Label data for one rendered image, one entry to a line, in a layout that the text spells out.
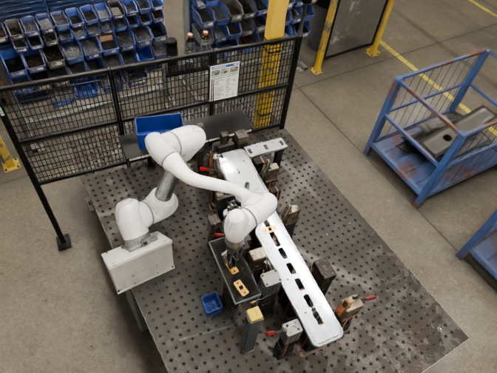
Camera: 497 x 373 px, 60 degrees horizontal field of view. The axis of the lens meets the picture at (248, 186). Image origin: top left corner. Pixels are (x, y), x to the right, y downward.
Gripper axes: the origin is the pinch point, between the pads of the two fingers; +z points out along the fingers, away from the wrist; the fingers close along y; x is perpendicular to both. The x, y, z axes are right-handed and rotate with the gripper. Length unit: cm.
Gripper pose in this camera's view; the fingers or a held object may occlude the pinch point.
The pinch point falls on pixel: (231, 263)
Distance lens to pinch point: 217.4
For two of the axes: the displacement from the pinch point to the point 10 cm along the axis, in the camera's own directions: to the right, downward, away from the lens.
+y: -8.4, 3.8, -4.0
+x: 5.4, 6.8, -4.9
